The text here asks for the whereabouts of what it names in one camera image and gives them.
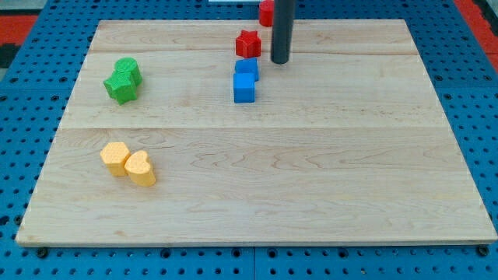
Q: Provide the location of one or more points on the blue cube block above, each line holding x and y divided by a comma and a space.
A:
244, 87

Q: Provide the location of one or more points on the green star block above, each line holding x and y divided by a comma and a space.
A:
121, 87

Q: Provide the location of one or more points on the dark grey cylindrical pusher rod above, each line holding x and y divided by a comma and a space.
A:
282, 30

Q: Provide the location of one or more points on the light wooden board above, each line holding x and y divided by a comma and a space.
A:
346, 144

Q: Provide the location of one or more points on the yellow heart block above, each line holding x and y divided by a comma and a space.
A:
140, 169

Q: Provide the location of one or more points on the green cylinder block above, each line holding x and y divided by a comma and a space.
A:
131, 66

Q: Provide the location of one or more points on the red cylinder block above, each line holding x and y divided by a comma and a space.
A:
266, 11

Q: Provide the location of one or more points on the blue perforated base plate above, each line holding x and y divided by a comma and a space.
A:
39, 82

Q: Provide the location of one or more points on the blue rounded block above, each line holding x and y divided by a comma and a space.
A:
248, 65

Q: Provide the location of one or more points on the red star block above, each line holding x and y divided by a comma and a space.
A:
248, 44

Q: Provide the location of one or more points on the yellow hexagon block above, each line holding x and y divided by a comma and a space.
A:
114, 156

